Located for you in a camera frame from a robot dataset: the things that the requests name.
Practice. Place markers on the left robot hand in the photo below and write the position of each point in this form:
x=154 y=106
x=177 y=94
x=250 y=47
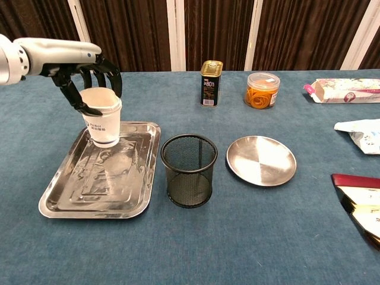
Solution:
x=65 y=53

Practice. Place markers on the white paper cup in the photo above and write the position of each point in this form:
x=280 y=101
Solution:
x=105 y=127

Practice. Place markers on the black cup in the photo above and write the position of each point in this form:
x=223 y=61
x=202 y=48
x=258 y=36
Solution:
x=190 y=184

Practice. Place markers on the dark brown pleated curtain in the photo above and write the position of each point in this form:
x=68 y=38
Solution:
x=133 y=29

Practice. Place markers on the rectangular steel tray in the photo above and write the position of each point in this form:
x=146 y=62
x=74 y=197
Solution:
x=104 y=184

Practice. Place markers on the small white black bottle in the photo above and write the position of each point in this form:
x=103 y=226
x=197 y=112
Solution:
x=210 y=86

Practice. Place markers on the clear jar of rubber bands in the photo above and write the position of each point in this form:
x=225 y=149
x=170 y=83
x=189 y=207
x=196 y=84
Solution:
x=261 y=92

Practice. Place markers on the white saucer plate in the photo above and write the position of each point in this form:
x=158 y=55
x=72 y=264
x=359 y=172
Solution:
x=261 y=161

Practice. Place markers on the blue table mat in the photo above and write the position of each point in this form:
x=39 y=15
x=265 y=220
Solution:
x=267 y=237

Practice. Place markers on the floral paper carton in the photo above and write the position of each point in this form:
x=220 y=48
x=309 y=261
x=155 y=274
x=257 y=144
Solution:
x=347 y=92

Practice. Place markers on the crumpled snack bag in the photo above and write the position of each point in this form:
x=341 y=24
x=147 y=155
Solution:
x=363 y=136

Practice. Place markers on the folding paper fan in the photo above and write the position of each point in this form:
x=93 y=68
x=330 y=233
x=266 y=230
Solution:
x=365 y=205

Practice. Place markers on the white partition frame post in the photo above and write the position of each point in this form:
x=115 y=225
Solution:
x=176 y=29
x=78 y=17
x=363 y=29
x=253 y=29

